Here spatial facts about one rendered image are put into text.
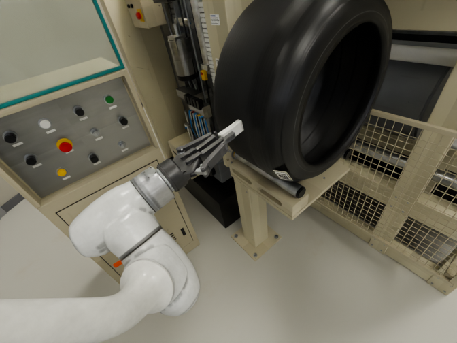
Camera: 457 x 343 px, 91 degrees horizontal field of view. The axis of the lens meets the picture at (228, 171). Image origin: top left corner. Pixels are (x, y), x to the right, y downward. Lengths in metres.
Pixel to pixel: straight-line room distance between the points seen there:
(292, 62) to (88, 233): 0.52
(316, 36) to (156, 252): 0.53
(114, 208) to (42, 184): 0.72
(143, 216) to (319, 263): 1.37
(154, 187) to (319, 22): 0.47
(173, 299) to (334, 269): 1.32
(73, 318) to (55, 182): 0.88
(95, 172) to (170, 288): 0.83
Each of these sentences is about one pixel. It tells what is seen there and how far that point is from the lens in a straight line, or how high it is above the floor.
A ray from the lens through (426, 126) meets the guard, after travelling 1.05.
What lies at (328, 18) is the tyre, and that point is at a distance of 0.59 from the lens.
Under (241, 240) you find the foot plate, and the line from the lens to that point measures 1.74.
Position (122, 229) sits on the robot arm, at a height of 1.16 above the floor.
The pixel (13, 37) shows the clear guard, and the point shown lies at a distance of 1.02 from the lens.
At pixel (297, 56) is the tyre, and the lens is 0.54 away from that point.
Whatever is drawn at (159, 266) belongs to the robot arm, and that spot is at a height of 1.12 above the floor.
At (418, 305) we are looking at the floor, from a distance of 1.76.
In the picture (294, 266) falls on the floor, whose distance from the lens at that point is 1.66.
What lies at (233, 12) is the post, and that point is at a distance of 0.87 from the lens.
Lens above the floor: 1.49
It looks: 41 degrees down
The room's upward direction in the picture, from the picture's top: 11 degrees counter-clockwise
